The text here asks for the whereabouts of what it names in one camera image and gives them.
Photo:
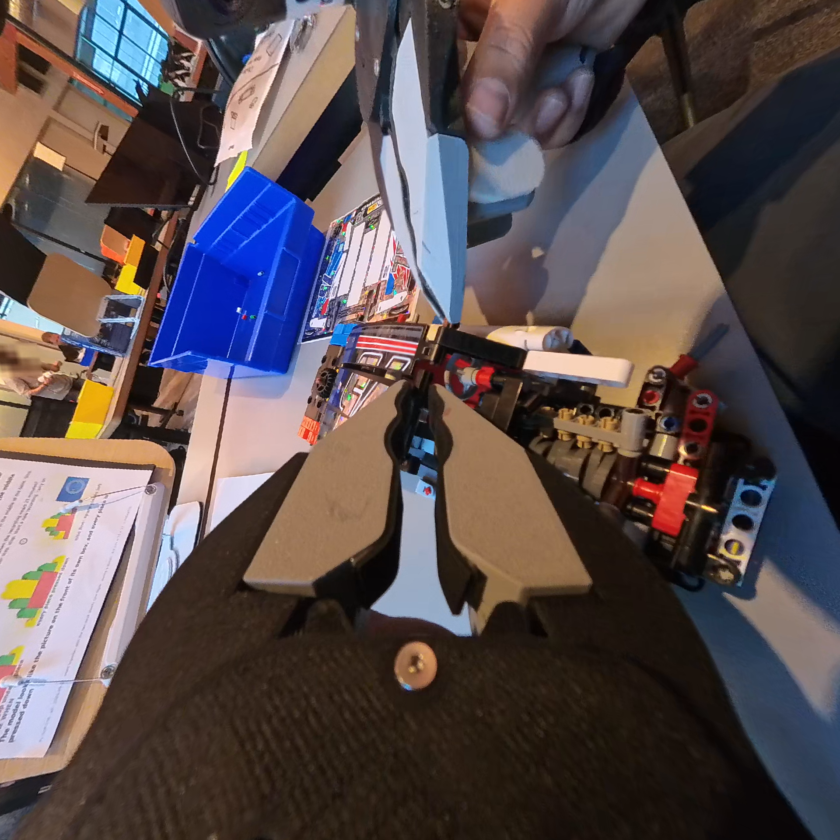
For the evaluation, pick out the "blue storage bin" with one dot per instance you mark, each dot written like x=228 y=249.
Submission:
x=216 y=315

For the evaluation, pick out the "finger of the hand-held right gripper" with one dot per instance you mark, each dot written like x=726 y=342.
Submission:
x=439 y=229
x=394 y=184

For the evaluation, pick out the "toy brick car model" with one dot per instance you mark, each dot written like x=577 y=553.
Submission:
x=590 y=453

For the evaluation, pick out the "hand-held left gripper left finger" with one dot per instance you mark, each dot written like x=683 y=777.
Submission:
x=328 y=512

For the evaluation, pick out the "brown cardboard panel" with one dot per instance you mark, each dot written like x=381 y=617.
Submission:
x=69 y=295

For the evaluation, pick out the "yellow storage bin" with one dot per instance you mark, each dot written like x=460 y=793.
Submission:
x=92 y=410
x=130 y=266

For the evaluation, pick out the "holographic sticker sheet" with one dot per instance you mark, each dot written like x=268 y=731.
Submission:
x=354 y=262

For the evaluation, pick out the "person's right hand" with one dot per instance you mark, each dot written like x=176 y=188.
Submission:
x=499 y=65

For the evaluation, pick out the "grey desk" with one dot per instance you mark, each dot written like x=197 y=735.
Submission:
x=590 y=275

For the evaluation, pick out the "clear acrylic sign holder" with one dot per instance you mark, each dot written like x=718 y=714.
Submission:
x=119 y=325

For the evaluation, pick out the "black monitor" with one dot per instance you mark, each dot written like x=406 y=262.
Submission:
x=151 y=164

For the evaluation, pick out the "large window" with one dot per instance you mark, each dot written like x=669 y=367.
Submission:
x=121 y=46

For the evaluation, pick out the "white paper sheet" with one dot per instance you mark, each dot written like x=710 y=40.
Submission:
x=253 y=98

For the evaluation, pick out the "wooden document stand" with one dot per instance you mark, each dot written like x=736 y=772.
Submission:
x=131 y=453

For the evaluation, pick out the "printed instruction sheet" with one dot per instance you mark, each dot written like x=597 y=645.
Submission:
x=52 y=590

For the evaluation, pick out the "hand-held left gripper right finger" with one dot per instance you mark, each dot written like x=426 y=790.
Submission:
x=505 y=518

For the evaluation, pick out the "black folding panel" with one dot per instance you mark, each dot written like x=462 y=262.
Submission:
x=19 y=262

